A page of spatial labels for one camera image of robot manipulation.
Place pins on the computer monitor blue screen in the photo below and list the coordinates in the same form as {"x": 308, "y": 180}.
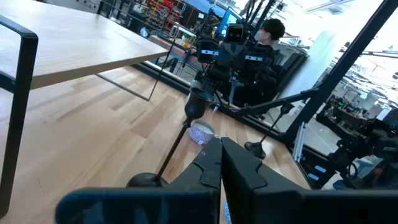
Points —
{"x": 228, "y": 20}

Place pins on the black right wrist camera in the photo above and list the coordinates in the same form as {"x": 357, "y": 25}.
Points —
{"x": 234, "y": 33}

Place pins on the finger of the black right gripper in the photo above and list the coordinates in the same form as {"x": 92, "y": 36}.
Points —
{"x": 239, "y": 57}
{"x": 224, "y": 56}

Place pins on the storage rack red bins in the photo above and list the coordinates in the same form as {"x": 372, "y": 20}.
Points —
{"x": 163, "y": 14}

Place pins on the wooden shelf riser black legs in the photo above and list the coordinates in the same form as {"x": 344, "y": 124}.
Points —
{"x": 77, "y": 40}

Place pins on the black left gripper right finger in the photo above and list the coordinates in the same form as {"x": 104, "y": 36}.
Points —
{"x": 280, "y": 205}

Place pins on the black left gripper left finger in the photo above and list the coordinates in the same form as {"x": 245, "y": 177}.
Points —
{"x": 174, "y": 202}

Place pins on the person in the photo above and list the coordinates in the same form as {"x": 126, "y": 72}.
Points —
{"x": 273, "y": 28}

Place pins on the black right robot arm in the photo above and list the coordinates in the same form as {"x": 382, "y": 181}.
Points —
{"x": 258, "y": 84}

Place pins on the black metal candlestick holder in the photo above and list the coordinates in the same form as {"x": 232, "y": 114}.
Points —
{"x": 255, "y": 150}
{"x": 196, "y": 105}

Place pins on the black aluminium table frame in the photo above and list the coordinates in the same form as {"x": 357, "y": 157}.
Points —
{"x": 347, "y": 63}

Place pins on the background black robot equipment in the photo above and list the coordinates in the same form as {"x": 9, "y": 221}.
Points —
{"x": 357, "y": 137}

